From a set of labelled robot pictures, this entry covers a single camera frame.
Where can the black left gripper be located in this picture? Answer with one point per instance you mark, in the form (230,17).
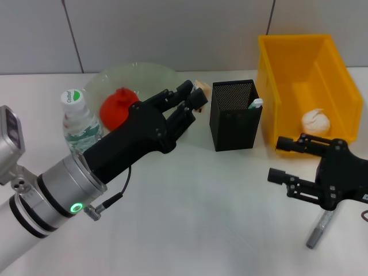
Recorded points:
(135,138)

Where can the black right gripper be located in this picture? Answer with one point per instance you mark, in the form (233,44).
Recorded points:
(342,172)

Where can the white paper ball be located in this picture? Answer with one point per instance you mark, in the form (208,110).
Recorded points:
(315,120)

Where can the grey marker pen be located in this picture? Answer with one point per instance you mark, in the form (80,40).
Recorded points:
(317,230)

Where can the beige eraser with barcode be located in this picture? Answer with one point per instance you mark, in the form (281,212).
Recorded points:
(202,86)

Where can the clear green-label water bottle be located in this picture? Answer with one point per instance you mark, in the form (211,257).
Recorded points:
(77,123)

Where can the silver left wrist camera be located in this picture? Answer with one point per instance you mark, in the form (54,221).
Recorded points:
(11,143)

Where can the red orange fruit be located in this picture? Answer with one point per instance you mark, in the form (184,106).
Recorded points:
(115,112)

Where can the green white pen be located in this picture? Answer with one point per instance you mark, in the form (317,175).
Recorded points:
(255,103)

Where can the black mesh pen holder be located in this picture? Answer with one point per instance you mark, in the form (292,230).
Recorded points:
(234,132)

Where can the yellow plastic bin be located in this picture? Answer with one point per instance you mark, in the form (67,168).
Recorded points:
(310,72)

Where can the green glass fruit plate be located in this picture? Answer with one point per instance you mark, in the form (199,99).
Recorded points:
(143,77)

